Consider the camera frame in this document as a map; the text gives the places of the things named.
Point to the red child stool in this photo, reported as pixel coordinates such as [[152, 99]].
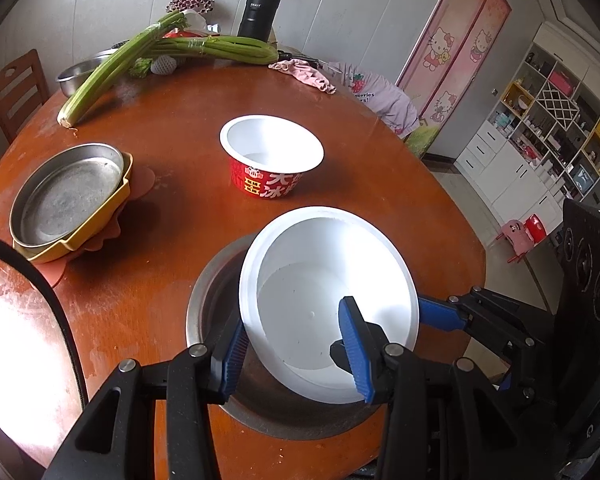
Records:
[[536, 227]]

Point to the round steel pan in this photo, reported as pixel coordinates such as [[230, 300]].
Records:
[[65, 200]]

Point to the taped celery bunch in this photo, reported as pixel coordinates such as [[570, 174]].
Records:
[[230, 49]]

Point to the white shelf cabinet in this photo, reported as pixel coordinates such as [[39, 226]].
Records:
[[510, 170]]

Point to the wide steel bowl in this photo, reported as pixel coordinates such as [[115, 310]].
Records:
[[215, 285]]

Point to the yellow shell-shaped plate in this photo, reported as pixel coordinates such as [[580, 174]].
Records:
[[55, 254]]

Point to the dried flower bouquet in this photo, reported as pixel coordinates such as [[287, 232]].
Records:
[[190, 2]]

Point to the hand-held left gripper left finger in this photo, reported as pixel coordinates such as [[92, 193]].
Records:
[[234, 357]]

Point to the pink child stool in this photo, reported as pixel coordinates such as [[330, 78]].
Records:
[[515, 232]]

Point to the red plastic bag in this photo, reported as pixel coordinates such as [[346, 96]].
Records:
[[180, 34]]

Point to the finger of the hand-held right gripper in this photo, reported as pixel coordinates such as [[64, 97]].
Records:
[[437, 315]]

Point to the large celery bunch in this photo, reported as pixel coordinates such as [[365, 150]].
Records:
[[105, 72]]

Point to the small steel bowl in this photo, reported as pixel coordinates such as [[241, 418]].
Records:
[[105, 53]]

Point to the fruit in white foam net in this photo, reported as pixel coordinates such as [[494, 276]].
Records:
[[162, 66]]

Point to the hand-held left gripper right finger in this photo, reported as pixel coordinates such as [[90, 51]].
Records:
[[354, 352]]

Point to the wooden slat-back chair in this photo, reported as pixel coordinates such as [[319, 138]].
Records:
[[17, 90]]

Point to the large steel bowl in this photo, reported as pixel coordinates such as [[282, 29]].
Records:
[[72, 80]]

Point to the orange scalloped plate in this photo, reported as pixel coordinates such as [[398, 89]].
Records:
[[140, 180]]

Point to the pink cloth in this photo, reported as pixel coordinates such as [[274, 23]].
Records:
[[305, 74]]

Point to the black thermos bottle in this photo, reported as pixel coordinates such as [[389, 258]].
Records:
[[255, 17]]

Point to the purple strawberry-print garment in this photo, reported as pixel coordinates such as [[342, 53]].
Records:
[[380, 102]]

